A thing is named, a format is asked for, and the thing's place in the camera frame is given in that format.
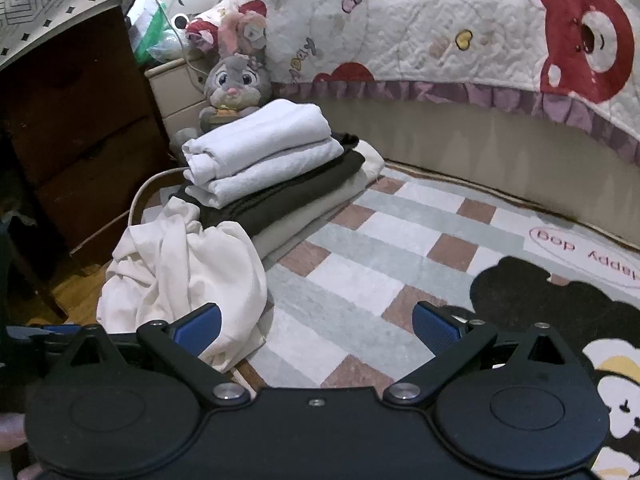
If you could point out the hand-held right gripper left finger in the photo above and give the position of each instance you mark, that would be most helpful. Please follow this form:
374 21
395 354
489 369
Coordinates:
200 332

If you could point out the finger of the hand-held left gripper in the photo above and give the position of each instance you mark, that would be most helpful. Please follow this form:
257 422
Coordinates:
57 330

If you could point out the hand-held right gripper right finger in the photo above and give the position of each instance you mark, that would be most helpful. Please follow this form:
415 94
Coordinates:
435 330

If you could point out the white garment with green print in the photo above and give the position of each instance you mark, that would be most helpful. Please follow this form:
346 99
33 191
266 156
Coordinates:
200 270

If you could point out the checkered rug with dog print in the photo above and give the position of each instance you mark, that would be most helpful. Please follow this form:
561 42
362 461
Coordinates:
375 260

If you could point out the beige folded garment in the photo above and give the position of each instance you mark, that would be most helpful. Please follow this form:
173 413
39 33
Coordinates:
300 230

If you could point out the dark brown folded garment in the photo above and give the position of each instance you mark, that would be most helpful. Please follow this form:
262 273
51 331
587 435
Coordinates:
285 200

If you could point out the cream folded cloth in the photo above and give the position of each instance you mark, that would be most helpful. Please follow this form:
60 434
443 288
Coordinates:
372 160

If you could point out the thin white folded cloth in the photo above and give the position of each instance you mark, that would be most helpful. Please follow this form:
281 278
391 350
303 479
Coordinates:
285 167

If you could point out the beige bed base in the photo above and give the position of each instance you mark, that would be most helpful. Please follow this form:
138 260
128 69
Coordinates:
450 140

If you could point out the thick white folded cloth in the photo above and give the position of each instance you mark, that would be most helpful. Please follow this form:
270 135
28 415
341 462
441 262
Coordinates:
260 130

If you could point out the dark wooden cabinet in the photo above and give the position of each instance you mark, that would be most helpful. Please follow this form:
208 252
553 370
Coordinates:
75 110

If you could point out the cream nightstand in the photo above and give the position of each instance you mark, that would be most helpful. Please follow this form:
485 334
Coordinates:
175 95

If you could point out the grey rabbit plush toy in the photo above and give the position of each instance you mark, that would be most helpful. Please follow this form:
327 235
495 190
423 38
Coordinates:
232 77

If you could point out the red plush item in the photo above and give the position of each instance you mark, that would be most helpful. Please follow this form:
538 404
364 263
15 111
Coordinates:
200 32

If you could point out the green and white plastic bags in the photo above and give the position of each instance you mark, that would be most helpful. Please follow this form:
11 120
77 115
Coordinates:
150 35

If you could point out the bear print quilt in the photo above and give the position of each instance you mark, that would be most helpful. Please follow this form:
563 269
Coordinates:
400 20

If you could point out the geometric patterned cover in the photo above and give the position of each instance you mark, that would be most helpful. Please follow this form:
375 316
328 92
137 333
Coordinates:
50 0

